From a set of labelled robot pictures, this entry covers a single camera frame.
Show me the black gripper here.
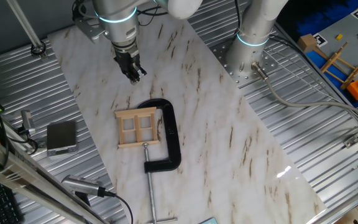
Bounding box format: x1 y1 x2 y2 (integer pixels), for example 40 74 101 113
113 50 148 85

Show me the wooden sliding window model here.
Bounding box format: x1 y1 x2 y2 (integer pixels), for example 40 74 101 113
114 106 161 149

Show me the black C-clamp with steel screw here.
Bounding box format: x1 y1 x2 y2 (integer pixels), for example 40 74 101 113
137 98 182 224

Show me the silver digital scale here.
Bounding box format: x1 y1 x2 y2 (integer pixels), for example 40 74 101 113
46 120 79 157

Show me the white marble pattern board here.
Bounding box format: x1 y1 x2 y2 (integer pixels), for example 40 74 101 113
47 12 328 224

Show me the thin aluminium pole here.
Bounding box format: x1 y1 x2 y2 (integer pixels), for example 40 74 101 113
6 0 48 60

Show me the small silver webcam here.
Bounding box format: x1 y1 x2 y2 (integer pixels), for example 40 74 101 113
20 110 36 136

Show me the light wooden block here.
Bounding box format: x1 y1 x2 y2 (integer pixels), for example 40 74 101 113
296 33 318 54

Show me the blue spiky foam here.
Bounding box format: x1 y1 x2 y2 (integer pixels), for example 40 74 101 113
295 0 358 35

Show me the small wooden rack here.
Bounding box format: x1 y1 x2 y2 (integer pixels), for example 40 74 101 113
319 41 358 90

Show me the grey brick baseplate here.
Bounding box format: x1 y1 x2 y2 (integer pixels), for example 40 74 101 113
305 9 358 91

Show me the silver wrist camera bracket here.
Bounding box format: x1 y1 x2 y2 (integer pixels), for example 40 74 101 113
72 2 107 43

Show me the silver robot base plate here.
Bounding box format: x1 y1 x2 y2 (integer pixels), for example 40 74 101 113
211 39 279 90

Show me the silver depth camera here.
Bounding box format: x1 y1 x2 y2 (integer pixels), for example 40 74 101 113
61 174 107 206

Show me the black camera cable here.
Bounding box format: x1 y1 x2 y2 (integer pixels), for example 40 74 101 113
104 191 134 224

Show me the aluminium frame beam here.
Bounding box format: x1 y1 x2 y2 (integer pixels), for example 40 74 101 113
0 129 105 224

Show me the thick grey cable with connector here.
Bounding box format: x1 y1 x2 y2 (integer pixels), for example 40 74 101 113
250 61 358 125

